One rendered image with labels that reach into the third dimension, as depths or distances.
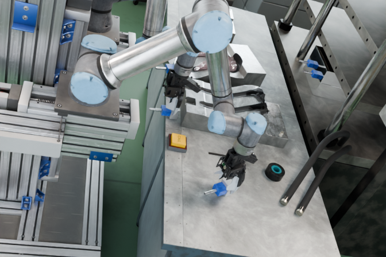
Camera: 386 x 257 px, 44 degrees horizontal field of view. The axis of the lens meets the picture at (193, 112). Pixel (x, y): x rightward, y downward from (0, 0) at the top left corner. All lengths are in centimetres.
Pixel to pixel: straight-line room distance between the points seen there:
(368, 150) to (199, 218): 115
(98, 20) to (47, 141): 65
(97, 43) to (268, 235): 94
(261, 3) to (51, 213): 267
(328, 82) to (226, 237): 129
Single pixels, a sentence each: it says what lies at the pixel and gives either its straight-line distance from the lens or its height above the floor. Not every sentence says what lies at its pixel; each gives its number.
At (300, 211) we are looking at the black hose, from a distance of 198.
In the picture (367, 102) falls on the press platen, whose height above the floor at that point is 104.
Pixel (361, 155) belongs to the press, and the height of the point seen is 78.
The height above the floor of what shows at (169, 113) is 83.
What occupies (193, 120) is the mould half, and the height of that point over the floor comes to 85.
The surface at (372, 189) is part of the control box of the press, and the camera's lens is 243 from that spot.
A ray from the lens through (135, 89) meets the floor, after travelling 358.
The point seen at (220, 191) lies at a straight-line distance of 184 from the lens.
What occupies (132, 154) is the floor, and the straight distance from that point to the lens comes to 306.
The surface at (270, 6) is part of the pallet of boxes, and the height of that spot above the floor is 54.
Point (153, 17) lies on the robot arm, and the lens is 183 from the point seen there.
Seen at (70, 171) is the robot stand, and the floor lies 21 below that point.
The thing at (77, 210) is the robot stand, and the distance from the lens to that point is 243.
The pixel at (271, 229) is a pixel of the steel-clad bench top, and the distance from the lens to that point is 188.
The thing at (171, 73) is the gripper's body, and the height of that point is 104.
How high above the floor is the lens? 212
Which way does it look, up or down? 37 degrees down
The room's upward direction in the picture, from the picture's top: 22 degrees clockwise
